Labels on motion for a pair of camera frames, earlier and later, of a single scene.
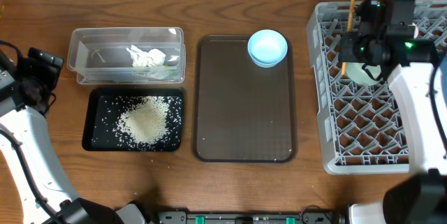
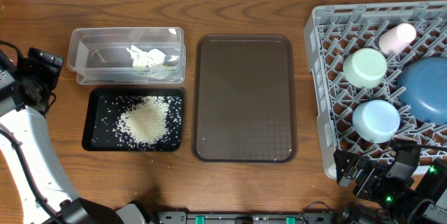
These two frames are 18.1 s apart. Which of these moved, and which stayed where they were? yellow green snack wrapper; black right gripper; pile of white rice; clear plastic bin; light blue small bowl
Moved: light blue small bowl; black right gripper
Stayed: yellow green snack wrapper; pile of white rice; clear plastic bin
